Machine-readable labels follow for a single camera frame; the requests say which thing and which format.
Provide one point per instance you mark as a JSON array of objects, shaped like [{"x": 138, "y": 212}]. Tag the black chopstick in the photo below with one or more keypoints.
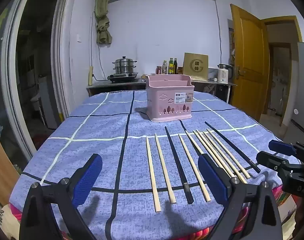
[
  {"x": 178, "y": 165},
  {"x": 232, "y": 146}
]

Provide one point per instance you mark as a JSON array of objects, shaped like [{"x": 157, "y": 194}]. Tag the white electric kettle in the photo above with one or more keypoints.
[{"x": 224, "y": 73}]

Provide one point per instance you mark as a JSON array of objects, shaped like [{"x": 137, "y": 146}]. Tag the yellow wooden door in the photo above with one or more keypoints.
[{"x": 249, "y": 62}]

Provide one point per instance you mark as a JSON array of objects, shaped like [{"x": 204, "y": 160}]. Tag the dark side table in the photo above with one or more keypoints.
[{"x": 102, "y": 86}]

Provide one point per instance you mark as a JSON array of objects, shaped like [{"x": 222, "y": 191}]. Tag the wooden chopstick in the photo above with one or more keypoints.
[
  {"x": 152, "y": 175},
  {"x": 227, "y": 151},
  {"x": 209, "y": 146},
  {"x": 164, "y": 170},
  {"x": 202, "y": 142},
  {"x": 192, "y": 163},
  {"x": 192, "y": 140},
  {"x": 222, "y": 153}
]

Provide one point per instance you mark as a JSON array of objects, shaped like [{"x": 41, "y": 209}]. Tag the grey refrigerator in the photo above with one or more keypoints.
[{"x": 301, "y": 85}]

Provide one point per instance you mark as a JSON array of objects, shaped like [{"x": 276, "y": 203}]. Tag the colourful striped cloth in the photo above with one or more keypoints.
[{"x": 200, "y": 235}]

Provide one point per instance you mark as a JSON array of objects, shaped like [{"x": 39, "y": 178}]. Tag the steel steamer pot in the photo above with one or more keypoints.
[{"x": 124, "y": 65}]

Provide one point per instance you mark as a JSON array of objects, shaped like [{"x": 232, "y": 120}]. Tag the white label sauce bottle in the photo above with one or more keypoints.
[{"x": 164, "y": 68}]

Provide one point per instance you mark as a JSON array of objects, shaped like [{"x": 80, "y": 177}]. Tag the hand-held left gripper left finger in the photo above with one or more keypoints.
[{"x": 88, "y": 177}]

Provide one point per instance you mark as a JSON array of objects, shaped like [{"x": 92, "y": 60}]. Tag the dark sauce bottle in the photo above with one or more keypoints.
[{"x": 176, "y": 67}]

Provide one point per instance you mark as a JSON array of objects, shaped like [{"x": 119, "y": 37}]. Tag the beige power strip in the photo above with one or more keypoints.
[{"x": 90, "y": 76}]

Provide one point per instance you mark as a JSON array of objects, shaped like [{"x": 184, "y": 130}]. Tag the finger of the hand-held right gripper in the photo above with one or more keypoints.
[
  {"x": 271, "y": 160},
  {"x": 280, "y": 147}
]

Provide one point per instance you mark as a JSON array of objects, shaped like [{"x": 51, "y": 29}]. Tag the white bag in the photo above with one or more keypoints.
[{"x": 4, "y": 220}]

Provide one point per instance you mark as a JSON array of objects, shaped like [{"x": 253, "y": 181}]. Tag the small red jar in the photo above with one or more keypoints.
[{"x": 158, "y": 70}]

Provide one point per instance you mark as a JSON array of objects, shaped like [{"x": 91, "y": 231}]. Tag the green hanging curtain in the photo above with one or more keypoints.
[{"x": 103, "y": 30}]

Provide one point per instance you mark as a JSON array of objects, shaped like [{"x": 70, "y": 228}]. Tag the blue checked blanket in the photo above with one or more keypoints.
[{"x": 97, "y": 130}]

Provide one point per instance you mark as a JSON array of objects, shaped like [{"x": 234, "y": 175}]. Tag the gas stove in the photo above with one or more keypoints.
[{"x": 123, "y": 77}]

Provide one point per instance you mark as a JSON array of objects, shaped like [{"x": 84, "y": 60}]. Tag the brown board with round logo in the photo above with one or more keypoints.
[{"x": 195, "y": 67}]

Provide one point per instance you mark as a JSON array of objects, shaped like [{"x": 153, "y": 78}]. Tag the brown cardboard sheet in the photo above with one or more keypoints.
[{"x": 2, "y": 170}]

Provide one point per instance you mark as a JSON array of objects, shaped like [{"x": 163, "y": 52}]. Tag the white sliding door frame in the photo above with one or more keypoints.
[{"x": 59, "y": 55}]

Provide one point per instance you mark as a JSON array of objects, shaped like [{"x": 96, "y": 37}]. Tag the pink plastic utensil basket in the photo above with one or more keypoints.
[{"x": 164, "y": 97}]

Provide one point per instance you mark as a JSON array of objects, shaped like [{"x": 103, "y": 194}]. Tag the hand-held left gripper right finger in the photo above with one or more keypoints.
[{"x": 213, "y": 180}]

